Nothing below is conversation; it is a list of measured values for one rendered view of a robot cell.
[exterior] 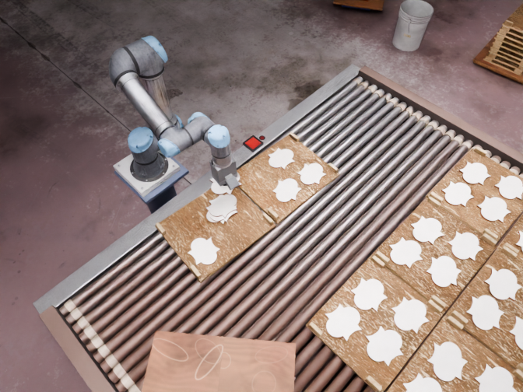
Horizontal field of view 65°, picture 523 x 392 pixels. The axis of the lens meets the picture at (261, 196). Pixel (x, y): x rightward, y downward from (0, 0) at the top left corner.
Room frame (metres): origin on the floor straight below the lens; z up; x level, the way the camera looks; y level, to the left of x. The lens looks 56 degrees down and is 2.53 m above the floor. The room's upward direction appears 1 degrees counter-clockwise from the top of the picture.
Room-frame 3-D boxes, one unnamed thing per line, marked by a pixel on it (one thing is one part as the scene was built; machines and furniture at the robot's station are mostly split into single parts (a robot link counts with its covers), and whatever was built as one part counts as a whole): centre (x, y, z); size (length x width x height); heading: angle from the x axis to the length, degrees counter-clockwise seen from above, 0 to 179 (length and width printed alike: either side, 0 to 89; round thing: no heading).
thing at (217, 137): (1.02, 0.15, 1.38); 0.09 x 0.08 x 0.11; 39
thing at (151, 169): (1.29, 0.55, 0.96); 0.15 x 0.15 x 0.10
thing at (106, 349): (1.05, -0.07, 0.90); 1.95 x 0.05 x 0.05; 134
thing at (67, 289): (1.28, 0.16, 0.89); 2.08 x 0.08 x 0.06; 134
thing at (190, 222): (0.92, 0.21, 0.93); 0.41 x 0.35 x 0.02; 129
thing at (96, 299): (1.19, 0.07, 0.90); 1.95 x 0.05 x 0.05; 134
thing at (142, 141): (1.29, 0.54, 1.07); 0.13 x 0.12 x 0.14; 129
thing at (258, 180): (1.19, -0.11, 0.93); 0.41 x 0.35 x 0.02; 130
